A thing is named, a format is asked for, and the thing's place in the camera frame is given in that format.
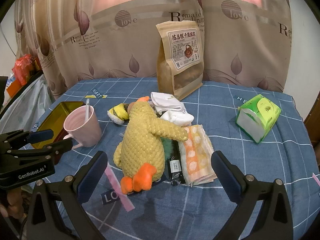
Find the blue checked tablecloth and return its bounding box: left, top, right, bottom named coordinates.
left=22, top=76, right=320, bottom=240

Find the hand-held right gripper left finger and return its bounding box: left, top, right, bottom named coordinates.
left=25, top=151, right=108, bottom=240

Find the red plastic bag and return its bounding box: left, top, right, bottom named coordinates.
left=12, top=54, right=34, bottom=85

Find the beige leaf print curtain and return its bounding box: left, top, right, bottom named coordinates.
left=14, top=0, right=293, bottom=98

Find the green tissue pack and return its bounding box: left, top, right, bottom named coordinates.
left=236, top=94, right=282, bottom=144

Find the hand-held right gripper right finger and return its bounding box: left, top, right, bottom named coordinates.
left=211, top=150, right=294, bottom=240

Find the plastic packet with label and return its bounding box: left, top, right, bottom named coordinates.
left=164, top=147, right=187, bottom=186

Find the orange dotted towel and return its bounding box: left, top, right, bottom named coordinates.
left=179, top=124, right=218, bottom=187

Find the person's left hand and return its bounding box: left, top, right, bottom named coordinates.
left=0, top=187, right=25, bottom=218

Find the yellow plush duck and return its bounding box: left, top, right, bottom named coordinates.
left=113, top=96, right=190, bottom=194

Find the white sock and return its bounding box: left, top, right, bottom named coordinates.
left=150, top=92, right=187, bottom=114
left=160, top=110, right=195, bottom=127

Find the red box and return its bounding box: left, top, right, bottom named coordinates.
left=32, top=56, right=43, bottom=72

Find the gold tin tray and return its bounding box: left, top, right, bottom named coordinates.
left=31, top=101, right=84, bottom=152

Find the yellow striped plush toy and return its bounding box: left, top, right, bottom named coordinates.
left=107, top=103, right=130, bottom=125

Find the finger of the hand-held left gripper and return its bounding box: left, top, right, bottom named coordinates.
left=12, top=139, right=73, bottom=164
left=0, top=129, right=54, bottom=151

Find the pink mug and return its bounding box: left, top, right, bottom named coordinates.
left=62, top=106, right=102, bottom=150

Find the white spoon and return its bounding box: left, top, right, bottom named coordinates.
left=84, top=99, right=91, bottom=122

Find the orange box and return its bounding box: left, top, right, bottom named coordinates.
left=6, top=80, right=19, bottom=98

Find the translucent plastic cover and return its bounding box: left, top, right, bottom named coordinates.
left=0, top=74, right=54, bottom=134

